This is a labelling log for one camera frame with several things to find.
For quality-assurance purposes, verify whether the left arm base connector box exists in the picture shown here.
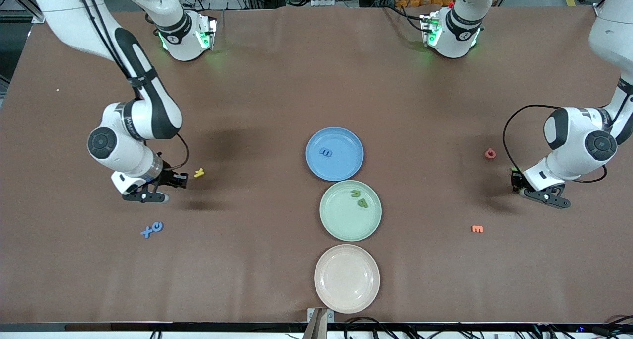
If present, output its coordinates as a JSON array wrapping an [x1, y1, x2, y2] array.
[[419, 13, 442, 47]]

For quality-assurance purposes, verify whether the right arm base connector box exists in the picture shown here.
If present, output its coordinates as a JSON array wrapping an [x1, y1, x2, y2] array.
[[197, 16, 218, 51]]

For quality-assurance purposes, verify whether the blue plate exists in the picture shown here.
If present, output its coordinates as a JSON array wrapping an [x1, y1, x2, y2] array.
[[305, 127, 365, 182]]

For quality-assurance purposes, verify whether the green plate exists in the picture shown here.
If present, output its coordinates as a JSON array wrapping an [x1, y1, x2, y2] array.
[[319, 180, 382, 242]]

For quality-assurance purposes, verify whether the beige plate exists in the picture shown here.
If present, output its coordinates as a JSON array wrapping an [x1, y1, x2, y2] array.
[[314, 244, 381, 314]]

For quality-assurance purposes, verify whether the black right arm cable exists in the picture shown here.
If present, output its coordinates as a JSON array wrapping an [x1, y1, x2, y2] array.
[[74, 0, 190, 171]]

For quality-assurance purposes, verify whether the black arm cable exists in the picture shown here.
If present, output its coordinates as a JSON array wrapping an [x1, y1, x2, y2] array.
[[74, 0, 190, 171], [503, 104, 633, 184]]

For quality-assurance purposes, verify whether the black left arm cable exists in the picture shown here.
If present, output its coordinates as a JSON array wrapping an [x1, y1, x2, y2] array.
[[503, 104, 633, 184]]

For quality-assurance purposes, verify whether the black table edge rail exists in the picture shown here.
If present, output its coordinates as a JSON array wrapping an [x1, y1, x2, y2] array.
[[0, 322, 633, 333]]

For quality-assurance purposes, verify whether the metal mount bracket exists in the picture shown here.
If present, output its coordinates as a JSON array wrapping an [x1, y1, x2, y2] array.
[[303, 307, 335, 339]]

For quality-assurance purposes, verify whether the black looped floor cable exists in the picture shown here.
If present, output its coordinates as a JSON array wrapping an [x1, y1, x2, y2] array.
[[344, 317, 396, 339]]

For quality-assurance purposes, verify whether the aluminium frame post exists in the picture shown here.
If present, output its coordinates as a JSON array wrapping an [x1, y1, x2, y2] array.
[[0, 0, 47, 24]]

